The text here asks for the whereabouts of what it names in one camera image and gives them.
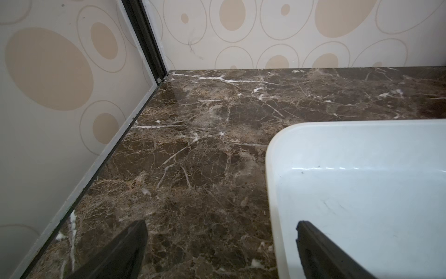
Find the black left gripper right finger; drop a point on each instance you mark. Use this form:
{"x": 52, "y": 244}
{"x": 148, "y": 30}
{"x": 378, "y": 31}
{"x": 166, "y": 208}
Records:
{"x": 321, "y": 258}

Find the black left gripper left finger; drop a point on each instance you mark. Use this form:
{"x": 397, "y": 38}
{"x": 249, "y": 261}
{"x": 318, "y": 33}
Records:
{"x": 121, "y": 259}

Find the white plastic storage box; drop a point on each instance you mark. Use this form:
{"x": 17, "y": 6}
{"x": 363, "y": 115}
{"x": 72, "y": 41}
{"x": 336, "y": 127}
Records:
{"x": 377, "y": 189}

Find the black corner frame post left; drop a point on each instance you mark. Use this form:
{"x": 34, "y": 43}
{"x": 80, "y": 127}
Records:
{"x": 146, "y": 37}

